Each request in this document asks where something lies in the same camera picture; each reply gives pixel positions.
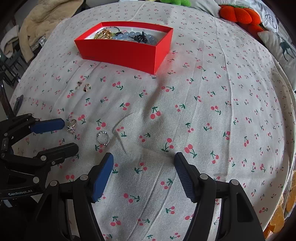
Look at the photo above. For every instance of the black hair claw clip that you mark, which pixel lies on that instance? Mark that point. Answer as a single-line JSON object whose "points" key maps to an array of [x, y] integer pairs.
{"points": [[139, 37]]}

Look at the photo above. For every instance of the gold ring brooch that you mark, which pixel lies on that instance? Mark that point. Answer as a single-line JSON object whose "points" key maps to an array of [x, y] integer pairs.
{"points": [[103, 34]]}

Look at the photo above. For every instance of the red cardboard box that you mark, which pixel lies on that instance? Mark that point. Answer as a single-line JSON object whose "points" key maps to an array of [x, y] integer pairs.
{"points": [[127, 52]]}

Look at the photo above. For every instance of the gold heart earring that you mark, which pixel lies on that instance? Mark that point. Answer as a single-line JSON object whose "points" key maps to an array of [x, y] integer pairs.
{"points": [[87, 88]]}

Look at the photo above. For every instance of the deer print pillow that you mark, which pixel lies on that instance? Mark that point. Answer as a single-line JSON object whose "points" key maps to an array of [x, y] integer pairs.
{"points": [[283, 52]]}

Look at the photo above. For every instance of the white patterned pillow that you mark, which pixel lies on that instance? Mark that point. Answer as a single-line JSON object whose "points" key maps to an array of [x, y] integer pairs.
{"points": [[267, 16]]}

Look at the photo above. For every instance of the green plush toy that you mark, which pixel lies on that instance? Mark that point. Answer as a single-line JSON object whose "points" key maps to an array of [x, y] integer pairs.
{"points": [[177, 2]]}

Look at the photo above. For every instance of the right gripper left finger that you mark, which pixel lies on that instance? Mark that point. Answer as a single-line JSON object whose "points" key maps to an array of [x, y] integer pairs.
{"points": [[94, 183]]}

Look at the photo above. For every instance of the grey pillow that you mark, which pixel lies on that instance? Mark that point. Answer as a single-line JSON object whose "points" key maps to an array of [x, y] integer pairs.
{"points": [[209, 6]]}

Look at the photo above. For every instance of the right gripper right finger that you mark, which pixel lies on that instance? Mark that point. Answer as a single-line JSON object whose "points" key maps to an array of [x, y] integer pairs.
{"points": [[197, 186]]}

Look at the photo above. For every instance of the gold earring with gem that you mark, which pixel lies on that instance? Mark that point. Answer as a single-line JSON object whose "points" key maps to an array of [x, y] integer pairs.
{"points": [[79, 83]]}

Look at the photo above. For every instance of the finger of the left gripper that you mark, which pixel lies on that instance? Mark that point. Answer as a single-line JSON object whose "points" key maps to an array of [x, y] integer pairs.
{"points": [[48, 126], [57, 155]]}

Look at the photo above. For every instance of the cherry print bed sheet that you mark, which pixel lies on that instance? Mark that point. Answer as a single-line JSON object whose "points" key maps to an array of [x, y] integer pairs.
{"points": [[219, 97]]}

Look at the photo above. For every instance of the orange red plush toy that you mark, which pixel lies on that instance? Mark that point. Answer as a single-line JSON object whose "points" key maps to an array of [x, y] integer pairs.
{"points": [[246, 18]]}

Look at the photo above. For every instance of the orange patterned cloth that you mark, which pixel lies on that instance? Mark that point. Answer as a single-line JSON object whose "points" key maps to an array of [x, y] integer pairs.
{"points": [[278, 221]]}

